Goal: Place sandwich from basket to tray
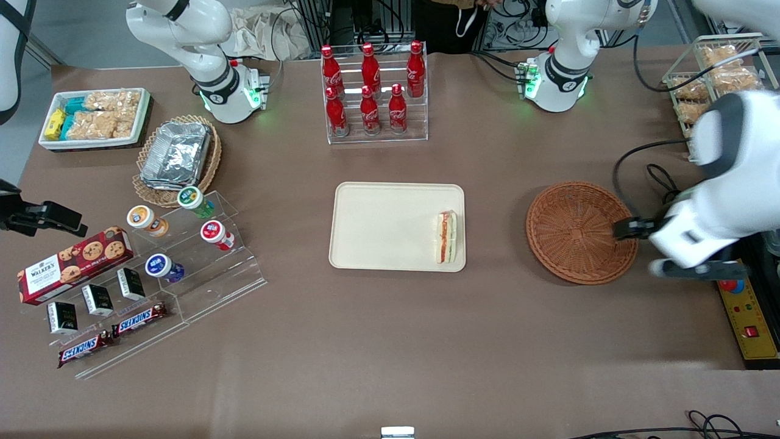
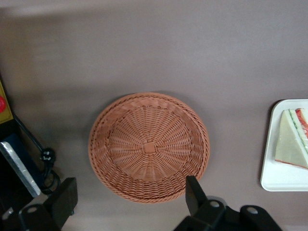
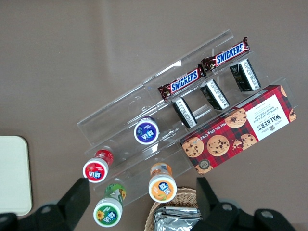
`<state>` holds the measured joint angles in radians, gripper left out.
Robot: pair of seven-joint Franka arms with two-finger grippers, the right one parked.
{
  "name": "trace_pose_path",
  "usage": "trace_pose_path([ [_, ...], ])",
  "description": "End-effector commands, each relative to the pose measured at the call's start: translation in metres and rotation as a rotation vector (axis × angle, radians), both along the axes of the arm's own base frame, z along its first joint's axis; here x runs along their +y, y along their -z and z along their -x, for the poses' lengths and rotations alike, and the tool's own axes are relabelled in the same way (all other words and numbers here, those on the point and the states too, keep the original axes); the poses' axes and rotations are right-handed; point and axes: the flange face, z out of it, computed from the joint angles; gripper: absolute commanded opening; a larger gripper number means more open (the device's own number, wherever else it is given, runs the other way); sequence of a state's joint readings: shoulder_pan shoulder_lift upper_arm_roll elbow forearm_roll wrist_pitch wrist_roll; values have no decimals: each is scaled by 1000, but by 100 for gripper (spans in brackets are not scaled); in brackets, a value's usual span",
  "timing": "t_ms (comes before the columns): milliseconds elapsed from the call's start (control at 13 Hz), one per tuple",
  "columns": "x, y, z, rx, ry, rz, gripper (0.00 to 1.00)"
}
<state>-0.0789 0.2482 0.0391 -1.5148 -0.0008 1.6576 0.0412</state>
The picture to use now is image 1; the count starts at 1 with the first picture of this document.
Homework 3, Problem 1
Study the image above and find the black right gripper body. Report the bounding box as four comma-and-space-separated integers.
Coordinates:
0, 179, 29, 236

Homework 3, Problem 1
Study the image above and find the triangular sandwich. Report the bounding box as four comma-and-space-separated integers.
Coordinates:
435, 209, 458, 265

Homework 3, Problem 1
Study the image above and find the round brown wicker basket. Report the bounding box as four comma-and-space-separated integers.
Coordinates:
526, 181, 639, 285

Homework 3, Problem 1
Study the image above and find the light woven wicker basket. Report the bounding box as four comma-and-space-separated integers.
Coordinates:
132, 114, 223, 209

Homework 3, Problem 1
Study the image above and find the white rectangular snack tray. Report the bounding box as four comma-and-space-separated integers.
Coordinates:
38, 88, 152, 151

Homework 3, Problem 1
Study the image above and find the beige plastic serving tray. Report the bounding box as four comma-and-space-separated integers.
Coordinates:
328, 182, 467, 273

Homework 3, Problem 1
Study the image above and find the red Walkers cookie box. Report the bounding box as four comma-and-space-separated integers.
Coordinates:
17, 226, 135, 306

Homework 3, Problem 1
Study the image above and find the small black box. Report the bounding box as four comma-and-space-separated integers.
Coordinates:
116, 267, 146, 302
81, 284, 115, 317
47, 301, 79, 335

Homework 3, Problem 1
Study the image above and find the orange lid jar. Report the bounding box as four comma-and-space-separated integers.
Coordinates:
126, 205, 170, 238

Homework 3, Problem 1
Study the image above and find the yellow snack packet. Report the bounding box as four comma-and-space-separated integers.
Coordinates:
45, 109, 67, 141

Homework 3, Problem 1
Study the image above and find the yellow control panel box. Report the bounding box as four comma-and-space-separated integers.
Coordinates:
715, 276, 780, 362

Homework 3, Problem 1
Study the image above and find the blue lid jar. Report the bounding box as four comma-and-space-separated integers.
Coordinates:
144, 254, 185, 284

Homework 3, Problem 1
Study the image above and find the Snickers chocolate bar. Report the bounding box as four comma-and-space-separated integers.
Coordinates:
57, 330, 115, 369
111, 302, 168, 338

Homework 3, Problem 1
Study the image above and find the stack of foil containers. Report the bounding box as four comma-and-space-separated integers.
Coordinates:
140, 121, 213, 191

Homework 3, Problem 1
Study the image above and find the green lid jar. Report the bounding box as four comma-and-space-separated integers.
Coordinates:
177, 186, 216, 220

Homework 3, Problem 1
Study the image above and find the black equipment base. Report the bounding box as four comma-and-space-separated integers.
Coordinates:
739, 232, 780, 371

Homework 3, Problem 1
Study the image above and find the red lid jar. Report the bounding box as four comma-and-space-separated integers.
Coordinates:
200, 220, 236, 252

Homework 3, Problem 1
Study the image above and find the clear acrylic stepped stand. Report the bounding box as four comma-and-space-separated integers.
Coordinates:
46, 190, 268, 380

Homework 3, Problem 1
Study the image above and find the clear acrylic bottle rack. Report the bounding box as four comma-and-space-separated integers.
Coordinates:
321, 40, 430, 146

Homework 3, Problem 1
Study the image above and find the red cola bottle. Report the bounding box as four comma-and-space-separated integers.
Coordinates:
406, 40, 426, 99
360, 85, 382, 136
361, 43, 382, 92
321, 45, 344, 93
388, 84, 408, 135
325, 87, 350, 138

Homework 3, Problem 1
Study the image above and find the crumpled beige cloth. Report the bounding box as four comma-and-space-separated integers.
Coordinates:
221, 6, 313, 62

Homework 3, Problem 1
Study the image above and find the black equipment rack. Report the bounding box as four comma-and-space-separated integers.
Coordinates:
291, 0, 421, 57

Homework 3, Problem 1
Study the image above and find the looped black cable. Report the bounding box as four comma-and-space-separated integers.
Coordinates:
645, 163, 683, 207

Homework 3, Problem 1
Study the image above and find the thick black gripper cable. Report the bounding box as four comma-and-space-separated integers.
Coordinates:
612, 138, 695, 214

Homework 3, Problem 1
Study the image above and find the bagged snack in wire rack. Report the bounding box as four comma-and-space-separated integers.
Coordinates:
699, 45, 742, 69
676, 102, 711, 124
712, 66, 762, 96
670, 77, 711, 102

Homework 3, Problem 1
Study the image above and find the white wire shelf rack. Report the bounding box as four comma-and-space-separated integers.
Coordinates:
662, 33, 780, 163

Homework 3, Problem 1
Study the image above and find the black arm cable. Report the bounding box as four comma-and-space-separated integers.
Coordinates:
632, 33, 764, 94

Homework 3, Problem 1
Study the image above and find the black cable bundle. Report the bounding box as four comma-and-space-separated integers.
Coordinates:
567, 410, 780, 439

